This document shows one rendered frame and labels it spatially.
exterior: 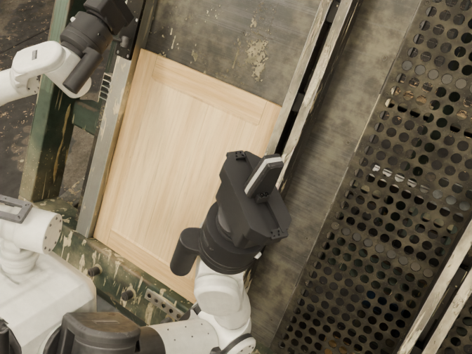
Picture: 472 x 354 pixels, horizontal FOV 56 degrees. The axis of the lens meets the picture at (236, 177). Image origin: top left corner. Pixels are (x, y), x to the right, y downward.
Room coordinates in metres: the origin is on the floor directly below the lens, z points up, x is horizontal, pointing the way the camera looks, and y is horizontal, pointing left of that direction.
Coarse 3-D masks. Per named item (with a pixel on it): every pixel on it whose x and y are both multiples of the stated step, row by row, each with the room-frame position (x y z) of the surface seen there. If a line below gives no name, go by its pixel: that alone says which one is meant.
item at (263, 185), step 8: (272, 160) 0.33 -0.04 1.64; (280, 160) 0.33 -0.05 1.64; (264, 168) 0.32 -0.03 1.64; (272, 168) 0.32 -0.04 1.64; (280, 168) 0.32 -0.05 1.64; (256, 176) 0.33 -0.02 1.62; (264, 176) 0.32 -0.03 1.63; (272, 176) 0.32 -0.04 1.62; (256, 184) 0.32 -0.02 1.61; (264, 184) 0.32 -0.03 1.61; (272, 184) 0.33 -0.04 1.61; (248, 192) 0.32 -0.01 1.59; (256, 192) 0.32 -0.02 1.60; (264, 192) 0.32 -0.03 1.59; (256, 200) 0.32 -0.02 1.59; (264, 200) 0.32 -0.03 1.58
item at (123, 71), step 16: (144, 16) 1.02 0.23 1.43; (144, 32) 1.02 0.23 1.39; (128, 64) 0.97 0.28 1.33; (112, 80) 0.96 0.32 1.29; (128, 80) 0.95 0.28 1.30; (112, 96) 0.93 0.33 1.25; (128, 96) 0.94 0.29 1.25; (112, 112) 0.91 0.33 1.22; (112, 128) 0.88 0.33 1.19; (96, 144) 0.88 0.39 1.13; (112, 144) 0.86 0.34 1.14; (96, 160) 0.85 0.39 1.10; (96, 176) 0.82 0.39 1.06; (96, 192) 0.79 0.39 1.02; (96, 208) 0.77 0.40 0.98; (80, 224) 0.75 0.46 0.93
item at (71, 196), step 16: (416, 112) 1.42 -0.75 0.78; (64, 192) 0.99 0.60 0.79; (80, 192) 0.99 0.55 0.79; (352, 192) 1.55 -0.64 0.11; (352, 208) 0.97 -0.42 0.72; (352, 224) 0.91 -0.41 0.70; (384, 240) 0.84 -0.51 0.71; (368, 304) 0.75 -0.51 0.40; (384, 304) 0.74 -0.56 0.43; (368, 320) 0.74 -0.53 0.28; (400, 320) 0.69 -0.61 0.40; (288, 336) 0.55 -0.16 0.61; (320, 336) 0.49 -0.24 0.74; (368, 352) 0.42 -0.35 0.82; (384, 352) 0.42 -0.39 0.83
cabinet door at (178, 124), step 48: (144, 48) 1.01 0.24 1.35; (144, 96) 0.92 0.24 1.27; (192, 96) 0.86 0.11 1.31; (240, 96) 0.81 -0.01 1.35; (144, 144) 0.84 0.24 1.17; (192, 144) 0.79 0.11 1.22; (240, 144) 0.75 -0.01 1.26; (144, 192) 0.76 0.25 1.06; (192, 192) 0.71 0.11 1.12; (144, 240) 0.68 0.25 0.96; (192, 288) 0.55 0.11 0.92
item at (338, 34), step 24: (336, 0) 0.83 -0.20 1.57; (360, 0) 0.83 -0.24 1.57; (336, 24) 0.78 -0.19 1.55; (312, 48) 0.77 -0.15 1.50; (336, 48) 0.77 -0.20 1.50; (312, 72) 0.77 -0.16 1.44; (288, 96) 0.73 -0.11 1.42; (312, 96) 0.71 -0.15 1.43; (288, 120) 0.70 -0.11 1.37; (312, 120) 0.71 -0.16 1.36; (288, 144) 0.66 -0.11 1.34; (288, 168) 0.64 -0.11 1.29
